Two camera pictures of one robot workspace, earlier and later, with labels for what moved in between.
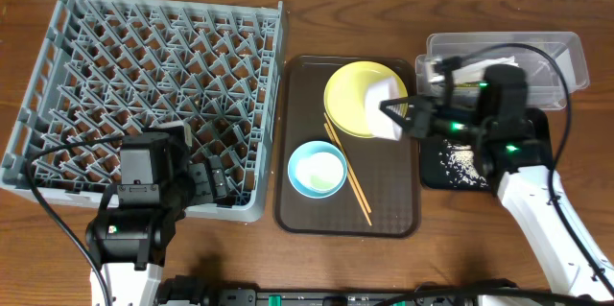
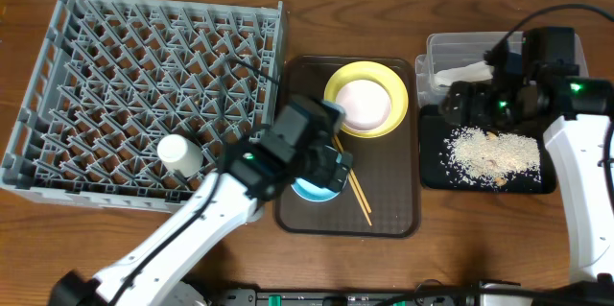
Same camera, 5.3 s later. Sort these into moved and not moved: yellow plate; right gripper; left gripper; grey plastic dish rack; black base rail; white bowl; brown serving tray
Moved: white bowl; left gripper; right gripper
Not moved: brown serving tray; grey plastic dish rack; black base rail; yellow plate
